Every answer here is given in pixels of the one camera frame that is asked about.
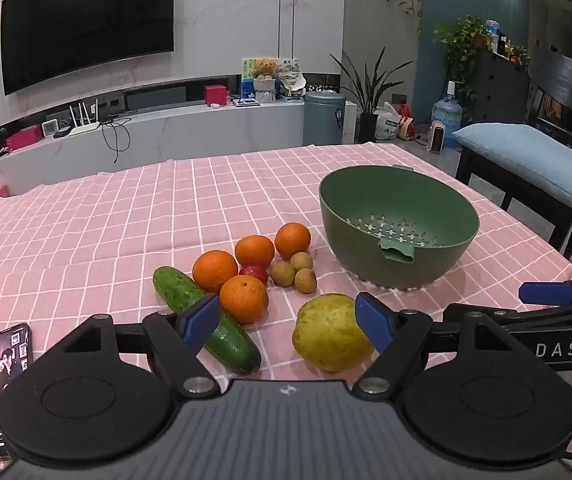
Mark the small white clock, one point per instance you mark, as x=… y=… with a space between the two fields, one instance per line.
x=51 y=127

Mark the pink checked tablecloth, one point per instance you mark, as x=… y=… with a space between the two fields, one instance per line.
x=116 y=220

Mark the grey trash bin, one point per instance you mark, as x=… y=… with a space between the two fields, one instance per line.
x=323 y=120

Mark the black smartphone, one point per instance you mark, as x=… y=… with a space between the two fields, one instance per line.
x=8 y=375

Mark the teddy bear bouquet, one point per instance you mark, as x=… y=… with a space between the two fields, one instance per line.
x=265 y=82

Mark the black chair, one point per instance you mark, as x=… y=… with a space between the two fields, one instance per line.
x=566 y=105

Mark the green cucumber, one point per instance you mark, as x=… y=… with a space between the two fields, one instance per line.
x=176 y=287

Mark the grey tv cabinet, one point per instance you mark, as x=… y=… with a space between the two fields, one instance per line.
x=191 y=130

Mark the blue water bottle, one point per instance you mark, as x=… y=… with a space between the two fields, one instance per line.
x=447 y=117

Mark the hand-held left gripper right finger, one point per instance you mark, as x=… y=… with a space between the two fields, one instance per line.
x=373 y=322

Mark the light blue seat cushion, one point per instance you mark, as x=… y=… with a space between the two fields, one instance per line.
x=526 y=160

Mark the leafy pothos plant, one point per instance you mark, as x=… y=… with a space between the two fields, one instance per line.
x=461 y=45

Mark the long-leaf potted plant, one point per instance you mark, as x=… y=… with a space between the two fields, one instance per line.
x=368 y=105

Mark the black wall television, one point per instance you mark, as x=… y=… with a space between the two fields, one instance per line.
x=86 y=20

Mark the orange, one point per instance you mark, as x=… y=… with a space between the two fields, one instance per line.
x=214 y=271
x=292 y=240
x=254 y=251
x=243 y=300

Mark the pink tissue box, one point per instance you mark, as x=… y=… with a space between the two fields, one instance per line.
x=23 y=139

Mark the red box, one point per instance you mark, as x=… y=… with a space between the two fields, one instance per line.
x=216 y=96

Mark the red and white bag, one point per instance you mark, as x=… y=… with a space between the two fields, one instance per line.
x=407 y=127

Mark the yellow-green pear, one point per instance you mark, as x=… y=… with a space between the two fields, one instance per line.
x=323 y=335

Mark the red tomato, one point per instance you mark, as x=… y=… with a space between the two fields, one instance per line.
x=256 y=273

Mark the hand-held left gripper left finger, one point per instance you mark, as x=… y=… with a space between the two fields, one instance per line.
x=199 y=319

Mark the green colander bowl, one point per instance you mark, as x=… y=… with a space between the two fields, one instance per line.
x=356 y=200

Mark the dark cabinet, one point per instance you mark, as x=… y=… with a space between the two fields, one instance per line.
x=498 y=90

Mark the bottles on cabinet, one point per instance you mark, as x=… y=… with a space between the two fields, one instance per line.
x=503 y=42

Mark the white plastic bag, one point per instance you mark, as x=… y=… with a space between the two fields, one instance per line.
x=386 y=125

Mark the white router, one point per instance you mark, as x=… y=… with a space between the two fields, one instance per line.
x=85 y=122

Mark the small white heater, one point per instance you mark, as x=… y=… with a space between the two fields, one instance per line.
x=437 y=137

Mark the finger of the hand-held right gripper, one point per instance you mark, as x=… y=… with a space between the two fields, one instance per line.
x=543 y=293
x=505 y=322

